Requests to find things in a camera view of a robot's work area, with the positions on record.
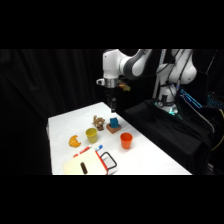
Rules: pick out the brown cylinder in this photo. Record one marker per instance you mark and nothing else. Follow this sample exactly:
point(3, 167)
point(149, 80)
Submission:
point(84, 168)

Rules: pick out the tan toy giraffe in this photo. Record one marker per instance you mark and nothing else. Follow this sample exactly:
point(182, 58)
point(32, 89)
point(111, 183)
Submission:
point(98, 123)

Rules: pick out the green base light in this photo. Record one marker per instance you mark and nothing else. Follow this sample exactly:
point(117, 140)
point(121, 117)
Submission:
point(172, 111)

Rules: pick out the orange cup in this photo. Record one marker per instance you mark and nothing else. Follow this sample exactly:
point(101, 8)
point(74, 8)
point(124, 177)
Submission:
point(126, 140)

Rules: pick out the black cloth covered stand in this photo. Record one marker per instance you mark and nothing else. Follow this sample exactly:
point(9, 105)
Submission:
point(166, 133)

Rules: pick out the black curtain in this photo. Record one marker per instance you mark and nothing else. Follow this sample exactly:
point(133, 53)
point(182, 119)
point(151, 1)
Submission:
point(33, 86)

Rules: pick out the orange toy croissant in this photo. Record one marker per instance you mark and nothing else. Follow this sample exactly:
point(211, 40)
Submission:
point(74, 141)

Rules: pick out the wooden block with blue dot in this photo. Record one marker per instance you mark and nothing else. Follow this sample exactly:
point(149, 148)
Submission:
point(113, 129)

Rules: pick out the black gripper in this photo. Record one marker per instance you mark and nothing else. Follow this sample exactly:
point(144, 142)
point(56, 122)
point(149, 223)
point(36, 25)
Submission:
point(111, 92)

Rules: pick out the blue lit device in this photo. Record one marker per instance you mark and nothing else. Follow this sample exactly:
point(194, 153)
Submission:
point(191, 98)

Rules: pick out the blue capped marker pen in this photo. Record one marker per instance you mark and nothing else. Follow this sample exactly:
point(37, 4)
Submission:
point(98, 147)

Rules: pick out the tan wrist camera mount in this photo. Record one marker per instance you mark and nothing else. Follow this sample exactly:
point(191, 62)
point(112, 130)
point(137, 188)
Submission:
point(124, 85)

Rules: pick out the yellow cup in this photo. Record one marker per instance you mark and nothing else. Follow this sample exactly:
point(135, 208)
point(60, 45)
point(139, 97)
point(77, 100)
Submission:
point(91, 135)

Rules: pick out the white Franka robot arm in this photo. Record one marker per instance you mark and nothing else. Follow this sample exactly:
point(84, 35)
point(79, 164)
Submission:
point(171, 71)

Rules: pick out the blue cube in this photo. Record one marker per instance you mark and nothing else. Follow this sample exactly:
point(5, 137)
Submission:
point(114, 122)

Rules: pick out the red marker pen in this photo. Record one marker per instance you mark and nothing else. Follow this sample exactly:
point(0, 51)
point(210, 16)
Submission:
point(82, 151)

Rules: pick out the cream notebook with red edge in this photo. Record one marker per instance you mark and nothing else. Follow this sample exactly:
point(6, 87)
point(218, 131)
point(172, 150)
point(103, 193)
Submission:
point(81, 161)

